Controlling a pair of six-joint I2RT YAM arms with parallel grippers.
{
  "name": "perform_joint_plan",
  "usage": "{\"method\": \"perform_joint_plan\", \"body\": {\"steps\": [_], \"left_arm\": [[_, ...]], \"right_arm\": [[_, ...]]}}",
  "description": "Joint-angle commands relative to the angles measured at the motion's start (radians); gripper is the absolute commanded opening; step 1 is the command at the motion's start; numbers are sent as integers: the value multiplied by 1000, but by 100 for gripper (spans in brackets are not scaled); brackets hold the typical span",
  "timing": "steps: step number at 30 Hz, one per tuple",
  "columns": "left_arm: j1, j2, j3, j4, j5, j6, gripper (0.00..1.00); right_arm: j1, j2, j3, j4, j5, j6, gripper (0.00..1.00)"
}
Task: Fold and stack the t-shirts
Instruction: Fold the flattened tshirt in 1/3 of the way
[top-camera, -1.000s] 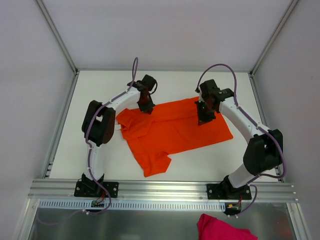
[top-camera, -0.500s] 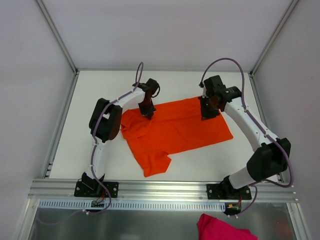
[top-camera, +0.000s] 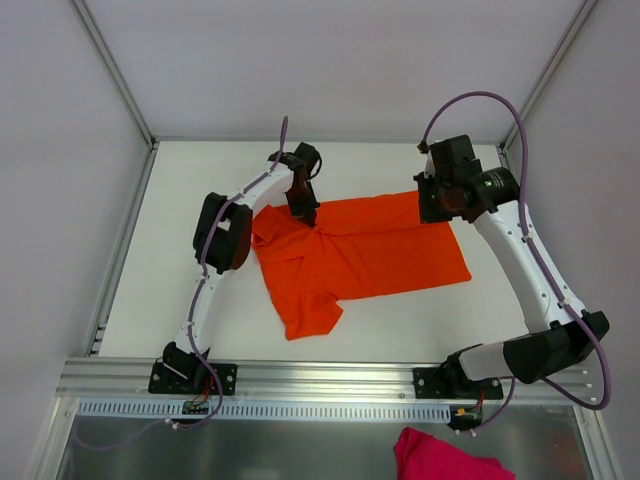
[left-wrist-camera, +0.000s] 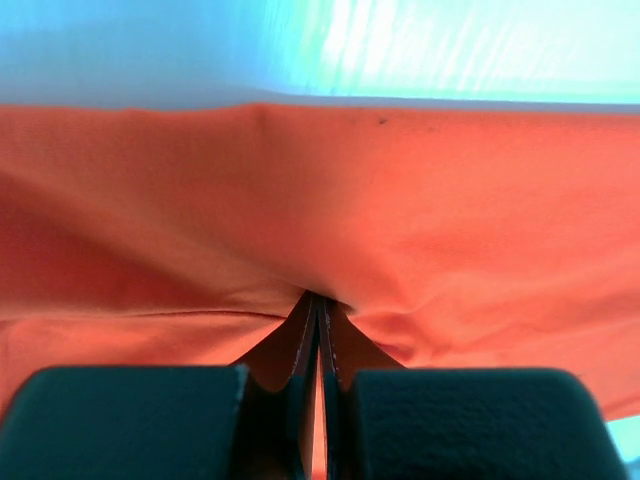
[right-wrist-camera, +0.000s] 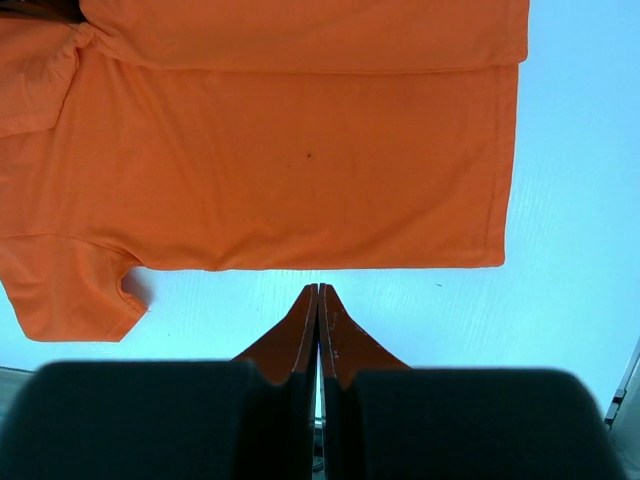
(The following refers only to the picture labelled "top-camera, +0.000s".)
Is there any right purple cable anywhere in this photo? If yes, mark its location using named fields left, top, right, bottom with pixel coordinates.
left=416, top=89, right=614, bottom=411

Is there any pink t-shirt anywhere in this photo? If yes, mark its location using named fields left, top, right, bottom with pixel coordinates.
left=394, top=427, right=516, bottom=480

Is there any aluminium mounting rail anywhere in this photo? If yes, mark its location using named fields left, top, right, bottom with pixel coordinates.
left=54, top=357, right=599, bottom=401

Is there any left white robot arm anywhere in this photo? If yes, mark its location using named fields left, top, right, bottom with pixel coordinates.
left=148, top=142, right=322, bottom=396

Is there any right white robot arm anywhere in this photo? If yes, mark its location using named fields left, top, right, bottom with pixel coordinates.
left=414, top=135, right=610, bottom=398

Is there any orange t-shirt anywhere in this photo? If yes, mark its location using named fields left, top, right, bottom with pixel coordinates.
left=252, top=191, right=472, bottom=340

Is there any slotted white cable duct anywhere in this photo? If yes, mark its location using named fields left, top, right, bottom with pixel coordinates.
left=76, top=398, right=451, bottom=424

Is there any left aluminium frame post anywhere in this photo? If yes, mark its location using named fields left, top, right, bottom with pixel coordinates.
left=69, top=0, right=156, bottom=150

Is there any right aluminium frame post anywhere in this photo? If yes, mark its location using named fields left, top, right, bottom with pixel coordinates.
left=515, top=0, right=601, bottom=122

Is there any aluminium frame post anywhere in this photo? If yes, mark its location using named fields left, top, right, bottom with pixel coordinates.
left=515, top=0, right=601, bottom=122
left=69, top=0, right=156, bottom=150

